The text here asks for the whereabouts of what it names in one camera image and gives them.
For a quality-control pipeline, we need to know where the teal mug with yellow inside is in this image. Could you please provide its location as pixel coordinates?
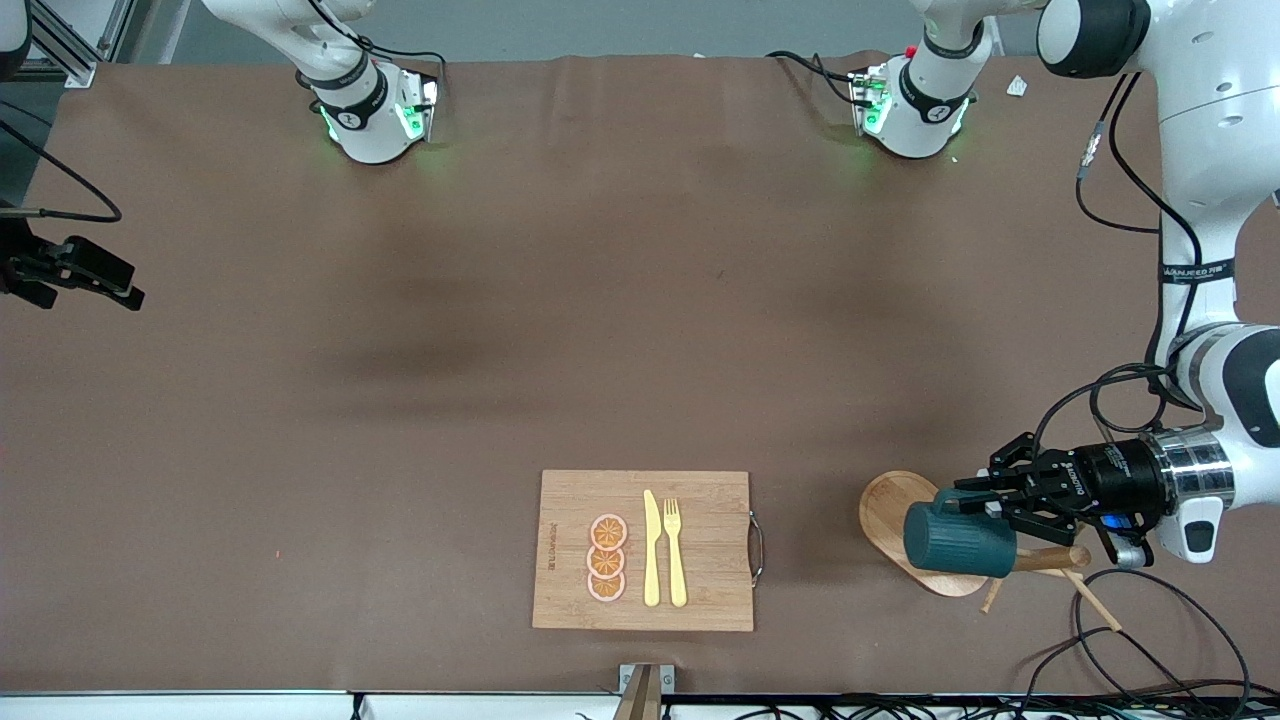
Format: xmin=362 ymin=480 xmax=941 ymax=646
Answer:
xmin=903 ymin=488 xmax=1019 ymax=579

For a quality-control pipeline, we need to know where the wooden mug rack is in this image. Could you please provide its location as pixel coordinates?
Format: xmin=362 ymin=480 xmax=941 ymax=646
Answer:
xmin=858 ymin=470 xmax=1123 ymax=633

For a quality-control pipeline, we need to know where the bamboo cutting board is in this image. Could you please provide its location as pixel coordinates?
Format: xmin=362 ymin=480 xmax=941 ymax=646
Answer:
xmin=532 ymin=470 xmax=766 ymax=633

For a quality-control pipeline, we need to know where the yellow plastic fork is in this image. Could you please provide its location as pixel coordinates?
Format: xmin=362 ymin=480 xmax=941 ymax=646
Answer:
xmin=664 ymin=498 xmax=689 ymax=609

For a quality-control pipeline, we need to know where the yellow plastic knife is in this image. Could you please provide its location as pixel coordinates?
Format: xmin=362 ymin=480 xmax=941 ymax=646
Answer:
xmin=643 ymin=489 xmax=662 ymax=608

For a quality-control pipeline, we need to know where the brown table cover sheet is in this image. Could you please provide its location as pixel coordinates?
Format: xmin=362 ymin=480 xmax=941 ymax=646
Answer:
xmin=0 ymin=50 xmax=1280 ymax=696

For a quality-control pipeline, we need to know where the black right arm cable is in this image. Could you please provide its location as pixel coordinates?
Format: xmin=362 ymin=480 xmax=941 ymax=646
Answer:
xmin=0 ymin=118 xmax=122 ymax=224

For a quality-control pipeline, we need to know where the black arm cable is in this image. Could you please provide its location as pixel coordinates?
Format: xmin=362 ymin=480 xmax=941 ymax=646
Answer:
xmin=0 ymin=118 xmax=122 ymax=224
xmin=1035 ymin=70 xmax=1206 ymax=471

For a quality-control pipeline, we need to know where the black thin cable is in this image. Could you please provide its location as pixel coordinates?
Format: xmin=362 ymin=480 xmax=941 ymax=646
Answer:
xmin=1018 ymin=628 xmax=1211 ymax=720

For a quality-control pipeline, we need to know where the black looped cable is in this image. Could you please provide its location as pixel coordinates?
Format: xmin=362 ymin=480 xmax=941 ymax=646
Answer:
xmin=1073 ymin=568 xmax=1253 ymax=706

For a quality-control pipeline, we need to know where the aluminium frame profile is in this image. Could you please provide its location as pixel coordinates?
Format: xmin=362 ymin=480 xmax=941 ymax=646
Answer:
xmin=25 ymin=0 xmax=138 ymax=89

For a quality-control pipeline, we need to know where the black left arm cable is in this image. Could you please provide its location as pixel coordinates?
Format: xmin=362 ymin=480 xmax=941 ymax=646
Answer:
xmin=1035 ymin=70 xmax=1206 ymax=471

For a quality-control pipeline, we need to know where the black right base cable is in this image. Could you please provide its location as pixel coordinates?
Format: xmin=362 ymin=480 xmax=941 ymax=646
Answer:
xmin=300 ymin=0 xmax=448 ymax=96

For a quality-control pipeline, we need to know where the black base cable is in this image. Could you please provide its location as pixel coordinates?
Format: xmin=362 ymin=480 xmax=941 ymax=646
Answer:
xmin=300 ymin=0 xmax=448 ymax=96
xmin=767 ymin=50 xmax=863 ymax=106

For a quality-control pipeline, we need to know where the metal bracket with brown post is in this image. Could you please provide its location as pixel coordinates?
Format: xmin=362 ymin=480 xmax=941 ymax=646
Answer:
xmin=618 ymin=663 xmax=676 ymax=720

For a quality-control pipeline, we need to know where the black left base cable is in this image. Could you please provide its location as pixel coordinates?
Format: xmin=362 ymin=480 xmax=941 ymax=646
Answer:
xmin=767 ymin=50 xmax=863 ymax=106

